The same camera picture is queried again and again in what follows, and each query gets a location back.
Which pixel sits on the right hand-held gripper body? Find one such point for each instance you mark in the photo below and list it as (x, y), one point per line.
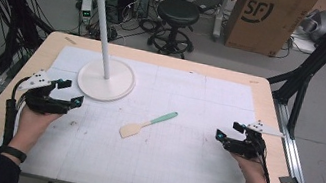
(247, 147)

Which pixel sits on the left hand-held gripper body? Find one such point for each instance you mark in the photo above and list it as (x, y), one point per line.
(42, 102)

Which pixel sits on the person's left hand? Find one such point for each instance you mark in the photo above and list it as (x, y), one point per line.
(29, 127)

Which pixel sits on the person's right hand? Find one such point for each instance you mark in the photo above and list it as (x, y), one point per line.
(254, 178)

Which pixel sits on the white stand with round base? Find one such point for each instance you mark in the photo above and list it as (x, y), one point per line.
(106, 79)

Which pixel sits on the grey tape piece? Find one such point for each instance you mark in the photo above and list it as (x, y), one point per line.
(288, 180)

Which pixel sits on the black wristband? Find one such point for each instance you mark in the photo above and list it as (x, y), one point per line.
(13, 152)

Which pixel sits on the white grid mat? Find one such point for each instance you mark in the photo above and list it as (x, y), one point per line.
(156, 158)

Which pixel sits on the small white device green light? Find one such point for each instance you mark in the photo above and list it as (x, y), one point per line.
(86, 8)

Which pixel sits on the white flat board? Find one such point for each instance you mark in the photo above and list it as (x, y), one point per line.
(304, 45)

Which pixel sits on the large cardboard box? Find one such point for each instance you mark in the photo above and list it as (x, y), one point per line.
(264, 21)

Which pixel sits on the black flat device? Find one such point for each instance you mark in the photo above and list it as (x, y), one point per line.
(207, 2)

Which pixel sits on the black round stool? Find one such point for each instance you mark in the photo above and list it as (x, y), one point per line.
(177, 13)

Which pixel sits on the silver grey bag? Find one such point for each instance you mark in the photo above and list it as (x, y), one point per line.
(321, 24)

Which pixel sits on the white metal post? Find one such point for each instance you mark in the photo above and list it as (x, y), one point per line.
(222, 10)

